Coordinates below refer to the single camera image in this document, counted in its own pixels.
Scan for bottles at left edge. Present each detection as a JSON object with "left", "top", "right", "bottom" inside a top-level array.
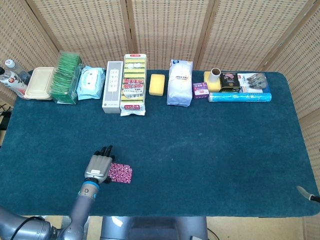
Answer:
[{"left": 0, "top": 66, "right": 28, "bottom": 98}]

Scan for light blue wet wipes pack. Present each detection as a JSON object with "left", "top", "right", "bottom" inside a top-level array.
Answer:
[{"left": 76, "top": 65, "right": 106, "bottom": 101}]

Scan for white paper bag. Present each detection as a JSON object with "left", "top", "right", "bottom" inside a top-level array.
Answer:
[{"left": 166, "top": 58, "right": 195, "bottom": 108}]

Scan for yellow sponge multipack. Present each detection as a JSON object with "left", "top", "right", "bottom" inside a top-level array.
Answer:
[{"left": 119, "top": 53, "right": 148, "bottom": 117}]

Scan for yellow sponge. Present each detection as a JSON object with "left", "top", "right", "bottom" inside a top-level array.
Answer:
[
  {"left": 148, "top": 73, "right": 166, "bottom": 97},
  {"left": 202, "top": 70, "right": 222, "bottom": 93}
]

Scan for white roll cardboard core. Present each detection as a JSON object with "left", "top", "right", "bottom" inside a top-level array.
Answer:
[{"left": 210, "top": 67, "right": 222, "bottom": 83}]

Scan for beige lidded lunch box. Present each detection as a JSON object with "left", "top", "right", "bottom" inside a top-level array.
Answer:
[{"left": 23, "top": 66, "right": 56, "bottom": 101}]

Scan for long white power strip box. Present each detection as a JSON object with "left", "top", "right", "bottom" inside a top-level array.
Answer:
[{"left": 101, "top": 60, "right": 125, "bottom": 115}]

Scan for dark rectangular tin can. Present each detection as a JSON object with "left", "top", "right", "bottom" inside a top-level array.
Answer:
[{"left": 218, "top": 71, "right": 242, "bottom": 94}]

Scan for blue cling film roll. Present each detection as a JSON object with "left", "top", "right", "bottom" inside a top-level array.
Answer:
[{"left": 207, "top": 91, "right": 273, "bottom": 103}]

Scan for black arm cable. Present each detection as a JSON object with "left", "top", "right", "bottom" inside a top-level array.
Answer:
[{"left": 14, "top": 216, "right": 47, "bottom": 237}]

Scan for small purple box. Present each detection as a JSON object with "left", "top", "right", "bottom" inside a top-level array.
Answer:
[{"left": 191, "top": 81, "right": 210, "bottom": 100}]

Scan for woven bamboo folding screen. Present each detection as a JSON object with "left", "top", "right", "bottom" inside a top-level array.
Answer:
[{"left": 0, "top": 0, "right": 320, "bottom": 240}]

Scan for packaged metal clips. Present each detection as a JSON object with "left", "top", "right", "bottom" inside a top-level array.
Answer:
[{"left": 236, "top": 72, "right": 271, "bottom": 94}]

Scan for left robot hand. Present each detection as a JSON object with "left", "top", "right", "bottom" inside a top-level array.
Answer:
[{"left": 84, "top": 144, "right": 116, "bottom": 185}]

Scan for blue carpet table cover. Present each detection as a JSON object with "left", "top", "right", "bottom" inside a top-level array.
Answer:
[{"left": 0, "top": 69, "right": 320, "bottom": 218}]

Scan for grey robot torso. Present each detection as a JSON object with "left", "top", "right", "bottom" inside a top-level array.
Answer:
[{"left": 99, "top": 216, "right": 209, "bottom": 240}]

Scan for clear box green tea bags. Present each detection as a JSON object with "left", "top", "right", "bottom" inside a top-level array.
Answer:
[{"left": 49, "top": 51, "right": 84, "bottom": 105}]

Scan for clear bottle white cap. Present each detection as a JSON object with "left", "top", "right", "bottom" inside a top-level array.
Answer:
[{"left": 4, "top": 59, "right": 31, "bottom": 86}]

